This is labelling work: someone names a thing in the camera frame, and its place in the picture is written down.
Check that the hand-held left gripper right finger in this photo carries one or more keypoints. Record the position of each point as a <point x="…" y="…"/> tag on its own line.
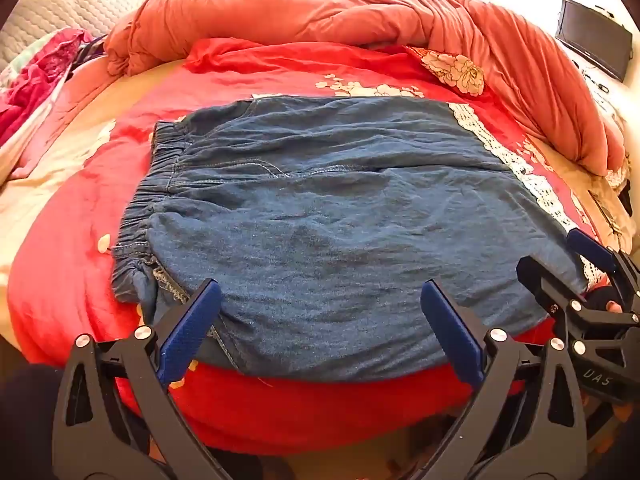
<point x="450" y="322"/>

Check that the red floral blanket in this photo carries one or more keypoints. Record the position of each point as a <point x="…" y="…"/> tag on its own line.
<point x="100" y="270"/>

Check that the person's right hand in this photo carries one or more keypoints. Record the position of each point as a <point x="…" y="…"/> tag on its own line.
<point x="606" y="302"/>

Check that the black flat screen television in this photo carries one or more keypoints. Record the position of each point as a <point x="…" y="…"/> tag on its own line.
<point x="592" y="37"/>

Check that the pink crumpled cloth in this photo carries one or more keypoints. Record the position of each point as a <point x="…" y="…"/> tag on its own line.
<point x="35" y="80"/>

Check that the red floral pillow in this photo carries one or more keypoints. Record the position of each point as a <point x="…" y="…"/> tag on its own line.
<point x="452" y="67"/>

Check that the coral pink quilt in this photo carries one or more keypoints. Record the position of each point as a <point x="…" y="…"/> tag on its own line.
<point x="350" y="5"/>

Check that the blue denim pants lace trim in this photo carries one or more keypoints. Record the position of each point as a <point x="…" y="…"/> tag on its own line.
<point x="325" y="240"/>

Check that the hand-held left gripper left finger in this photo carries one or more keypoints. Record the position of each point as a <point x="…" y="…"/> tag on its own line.
<point x="192" y="330"/>

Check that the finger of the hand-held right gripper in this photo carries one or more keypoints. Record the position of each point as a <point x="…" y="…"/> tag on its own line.
<point x="592" y="250"/>
<point x="542" y="280"/>

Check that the white quilted headboard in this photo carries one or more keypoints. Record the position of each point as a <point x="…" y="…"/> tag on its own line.
<point x="70" y="10"/>

